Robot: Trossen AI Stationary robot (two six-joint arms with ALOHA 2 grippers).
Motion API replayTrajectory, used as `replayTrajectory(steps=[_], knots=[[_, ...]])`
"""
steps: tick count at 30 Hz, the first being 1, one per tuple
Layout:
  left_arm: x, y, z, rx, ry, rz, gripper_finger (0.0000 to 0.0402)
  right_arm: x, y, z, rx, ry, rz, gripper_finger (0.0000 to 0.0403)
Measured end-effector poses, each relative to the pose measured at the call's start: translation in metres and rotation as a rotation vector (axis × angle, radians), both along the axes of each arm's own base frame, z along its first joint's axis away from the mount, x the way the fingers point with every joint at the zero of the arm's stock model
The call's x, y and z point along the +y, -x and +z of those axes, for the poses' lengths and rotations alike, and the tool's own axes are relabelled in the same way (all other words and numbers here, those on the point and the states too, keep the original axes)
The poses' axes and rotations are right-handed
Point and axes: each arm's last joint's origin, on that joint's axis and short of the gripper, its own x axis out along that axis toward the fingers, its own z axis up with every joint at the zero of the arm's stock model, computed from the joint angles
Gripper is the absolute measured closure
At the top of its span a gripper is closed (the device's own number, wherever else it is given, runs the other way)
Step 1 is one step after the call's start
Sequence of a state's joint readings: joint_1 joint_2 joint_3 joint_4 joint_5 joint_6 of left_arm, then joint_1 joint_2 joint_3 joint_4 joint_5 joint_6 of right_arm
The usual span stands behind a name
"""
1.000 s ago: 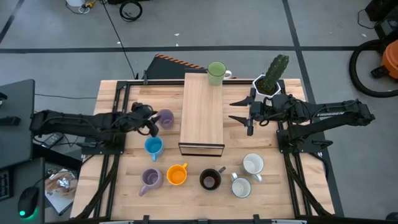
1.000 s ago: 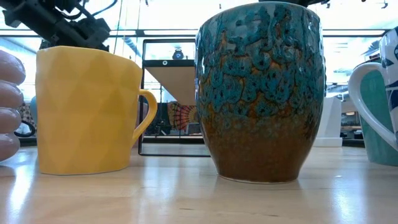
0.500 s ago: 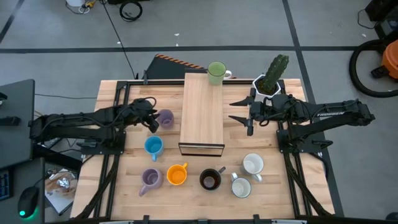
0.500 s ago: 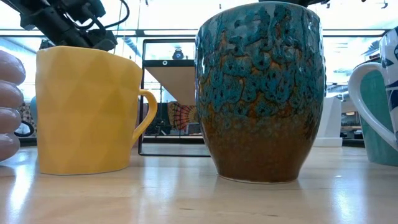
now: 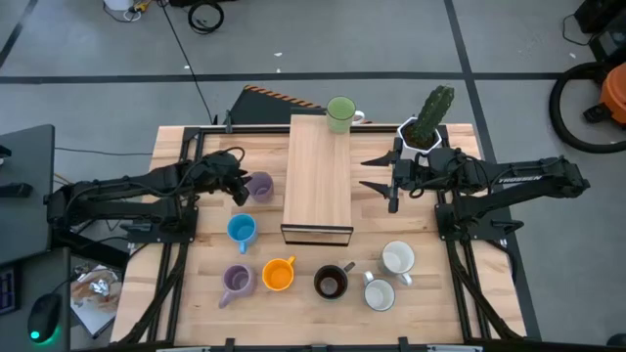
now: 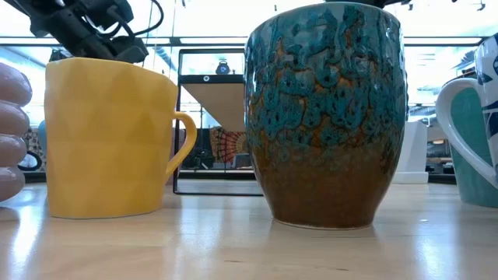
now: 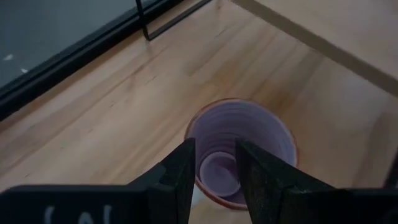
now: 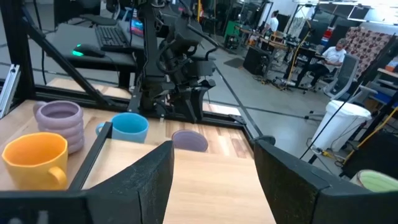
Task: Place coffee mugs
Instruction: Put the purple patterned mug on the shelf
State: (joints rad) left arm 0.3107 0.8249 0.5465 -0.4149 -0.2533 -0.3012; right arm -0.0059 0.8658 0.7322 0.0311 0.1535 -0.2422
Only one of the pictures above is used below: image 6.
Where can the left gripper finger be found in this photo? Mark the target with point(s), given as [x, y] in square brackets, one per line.
[87, 47]
[130, 50]

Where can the yellow faceted mug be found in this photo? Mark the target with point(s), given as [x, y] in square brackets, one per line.
[105, 136]

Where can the light blue mug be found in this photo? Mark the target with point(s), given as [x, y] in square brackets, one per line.
[42, 136]

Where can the lilac ribbed mug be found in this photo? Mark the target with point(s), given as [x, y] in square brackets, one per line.
[11, 128]

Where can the teal brown glazed mug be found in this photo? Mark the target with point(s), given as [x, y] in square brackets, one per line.
[327, 116]

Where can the white mug blue pattern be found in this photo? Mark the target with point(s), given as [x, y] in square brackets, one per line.
[491, 78]

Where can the teal mug white inside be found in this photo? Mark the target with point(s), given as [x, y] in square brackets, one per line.
[470, 190]

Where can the brown white patterned cloth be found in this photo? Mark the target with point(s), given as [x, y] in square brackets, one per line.
[33, 138]

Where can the orange mandala tapestry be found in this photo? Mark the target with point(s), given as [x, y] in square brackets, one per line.
[229, 148]

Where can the white plant saucer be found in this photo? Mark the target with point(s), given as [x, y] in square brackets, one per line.
[410, 177]

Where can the wooden shelf black frame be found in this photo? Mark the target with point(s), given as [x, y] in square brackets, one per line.
[221, 105]

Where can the black aluminium table frame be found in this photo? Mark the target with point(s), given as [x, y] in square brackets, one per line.
[214, 176]

